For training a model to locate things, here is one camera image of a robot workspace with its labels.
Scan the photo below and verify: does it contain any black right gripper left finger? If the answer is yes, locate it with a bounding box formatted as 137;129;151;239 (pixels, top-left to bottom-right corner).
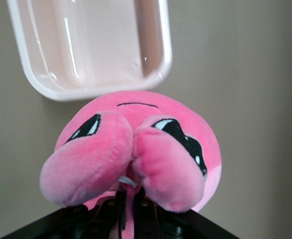
91;190;127;239

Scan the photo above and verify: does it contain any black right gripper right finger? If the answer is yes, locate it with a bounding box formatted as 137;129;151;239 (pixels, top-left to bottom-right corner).
133;193;163;239

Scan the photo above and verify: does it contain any pink plush toy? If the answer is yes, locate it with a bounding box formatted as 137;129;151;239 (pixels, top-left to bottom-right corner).
39;91;222;239

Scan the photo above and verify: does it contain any white plastic box base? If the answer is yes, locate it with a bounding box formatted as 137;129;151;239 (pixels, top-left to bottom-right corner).
6;0;174;103

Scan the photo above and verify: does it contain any brown paper table cover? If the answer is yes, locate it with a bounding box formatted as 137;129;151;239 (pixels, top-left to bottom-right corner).
0;0;292;239

